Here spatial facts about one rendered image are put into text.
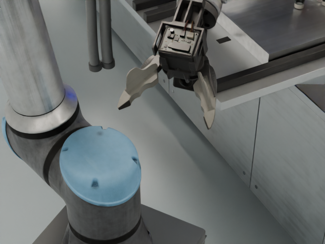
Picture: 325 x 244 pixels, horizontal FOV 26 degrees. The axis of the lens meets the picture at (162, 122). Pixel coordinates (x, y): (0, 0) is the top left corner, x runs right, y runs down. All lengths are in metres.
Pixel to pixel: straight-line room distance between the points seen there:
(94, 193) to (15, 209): 1.37
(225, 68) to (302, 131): 0.53
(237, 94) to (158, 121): 1.31
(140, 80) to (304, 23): 0.57
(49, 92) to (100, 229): 0.22
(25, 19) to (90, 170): 0.23
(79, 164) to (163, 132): 1.60
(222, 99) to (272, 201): 0.88
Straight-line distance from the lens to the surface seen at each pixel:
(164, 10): 1.57
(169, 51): 1.08
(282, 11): 1.63
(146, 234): 1.16
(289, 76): 1.43
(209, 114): 1.09
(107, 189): 1.01
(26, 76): 1.02
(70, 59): 2.99
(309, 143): 1.90
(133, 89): 1.13
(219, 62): 1.45
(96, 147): 1.04
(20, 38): 0.98
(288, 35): 1.55
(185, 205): 2.35
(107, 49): 2.56
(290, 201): 2.09
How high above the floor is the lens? 1.72
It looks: 40 degrees down
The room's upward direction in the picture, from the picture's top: straight up
